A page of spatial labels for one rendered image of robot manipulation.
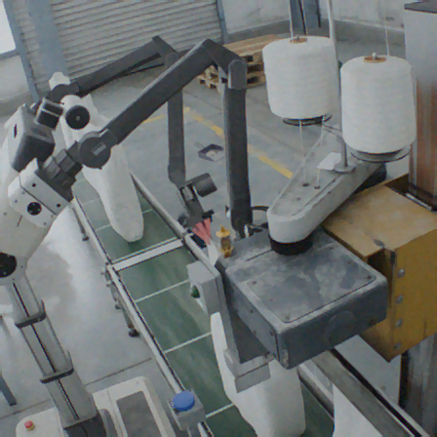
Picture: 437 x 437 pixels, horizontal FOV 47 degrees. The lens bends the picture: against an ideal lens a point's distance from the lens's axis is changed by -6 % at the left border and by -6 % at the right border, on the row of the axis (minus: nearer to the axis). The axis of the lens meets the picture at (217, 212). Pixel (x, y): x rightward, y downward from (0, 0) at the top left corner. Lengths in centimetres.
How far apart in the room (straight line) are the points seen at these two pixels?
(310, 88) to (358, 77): 22
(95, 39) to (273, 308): 777
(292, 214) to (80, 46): 761
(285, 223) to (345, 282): 16
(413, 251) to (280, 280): 29
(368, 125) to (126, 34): 781
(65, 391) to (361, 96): 148
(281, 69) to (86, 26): 743
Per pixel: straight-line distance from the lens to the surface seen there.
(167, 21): 885
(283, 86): 116
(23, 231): 149
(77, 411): 208
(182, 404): 147
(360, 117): 97
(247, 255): 108
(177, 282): 270
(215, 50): 127
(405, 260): 110
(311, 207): 106
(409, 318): 122
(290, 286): 99
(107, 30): 858
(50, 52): 804
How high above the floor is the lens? 195
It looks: 29 degrees down
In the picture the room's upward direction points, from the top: 11 degrees counter-clockwise
